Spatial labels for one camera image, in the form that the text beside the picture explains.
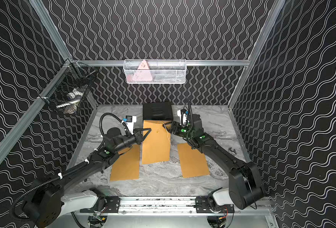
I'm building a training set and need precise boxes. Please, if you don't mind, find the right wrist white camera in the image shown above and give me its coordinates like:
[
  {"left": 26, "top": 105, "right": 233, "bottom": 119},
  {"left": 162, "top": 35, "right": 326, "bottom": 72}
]
[{"left": 177, "top": 108, "right": 188, "bottom": 127}]

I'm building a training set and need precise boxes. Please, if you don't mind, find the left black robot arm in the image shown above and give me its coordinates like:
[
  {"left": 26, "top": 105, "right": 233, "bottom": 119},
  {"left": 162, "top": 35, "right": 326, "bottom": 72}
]
[{"left": 9, "top": 113, "right": 151, "bottom": 228}]

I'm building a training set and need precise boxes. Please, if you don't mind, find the black wire mesh basket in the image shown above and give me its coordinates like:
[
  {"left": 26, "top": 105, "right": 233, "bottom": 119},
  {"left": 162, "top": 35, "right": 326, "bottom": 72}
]
[{"left": 41, "top": 62, "right": 97, "bottom": 115}]

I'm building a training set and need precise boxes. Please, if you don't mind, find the white wire mesh basket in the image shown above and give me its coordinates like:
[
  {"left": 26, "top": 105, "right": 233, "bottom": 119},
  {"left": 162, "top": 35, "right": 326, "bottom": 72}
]
[{"left": 123, "top": 59, "right": 187, "bottom": 84}]

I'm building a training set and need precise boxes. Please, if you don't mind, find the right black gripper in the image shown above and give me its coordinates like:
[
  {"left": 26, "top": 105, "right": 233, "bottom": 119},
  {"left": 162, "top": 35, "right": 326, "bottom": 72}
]
[{"left": 163, "top": 122, "right": 194, "bottom": 140}]

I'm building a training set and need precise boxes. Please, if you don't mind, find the orange handled adjustable wrench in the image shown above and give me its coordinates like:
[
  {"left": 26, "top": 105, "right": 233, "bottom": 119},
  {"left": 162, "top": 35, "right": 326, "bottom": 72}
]
[{"left": 228, "top": 147, "right": 237, "bottom": 156}]

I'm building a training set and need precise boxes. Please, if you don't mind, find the silver object in black basket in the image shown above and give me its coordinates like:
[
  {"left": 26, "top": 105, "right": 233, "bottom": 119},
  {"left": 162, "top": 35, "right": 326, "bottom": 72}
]
[{"left": 56, "top": 89, "right": 84, "bottom": 114}]

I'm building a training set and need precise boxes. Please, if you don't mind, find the brown file bag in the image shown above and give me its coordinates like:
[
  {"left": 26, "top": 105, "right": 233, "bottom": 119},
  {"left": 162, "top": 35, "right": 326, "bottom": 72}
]
[
  {"left": 142, "top": 120, "right": 171, "bottom": 164},
  {"left": 110, "top": 144, "right": 140, "bottom": 181},
  {"left": 177, "top": 143, "right": 210, "bottom": 178}
]

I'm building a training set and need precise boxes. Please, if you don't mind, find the black plastic tool case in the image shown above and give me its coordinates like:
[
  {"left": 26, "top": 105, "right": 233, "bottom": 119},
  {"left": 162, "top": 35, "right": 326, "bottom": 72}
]
[{"left": 143, "top": 101, "right": 173, "bottom": 121}]

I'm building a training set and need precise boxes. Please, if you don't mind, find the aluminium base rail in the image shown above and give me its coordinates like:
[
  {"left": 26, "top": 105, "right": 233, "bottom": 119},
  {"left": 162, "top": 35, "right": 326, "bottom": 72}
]
[{"left": 42, "top": 195, "right": 274, "bottom": 216}]

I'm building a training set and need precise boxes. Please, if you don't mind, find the pink triangular sheet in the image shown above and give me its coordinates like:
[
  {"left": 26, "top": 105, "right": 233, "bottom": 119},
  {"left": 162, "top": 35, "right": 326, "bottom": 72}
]
[{"left": 131, "top": 59, "right": 153, "bottom": 83}]

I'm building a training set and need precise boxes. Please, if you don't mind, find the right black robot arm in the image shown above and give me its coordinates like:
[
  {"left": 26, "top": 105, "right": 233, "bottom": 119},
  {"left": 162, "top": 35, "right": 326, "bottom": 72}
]
[{"left": 162, "top": 99, "right": 265, "bottom": 209}]

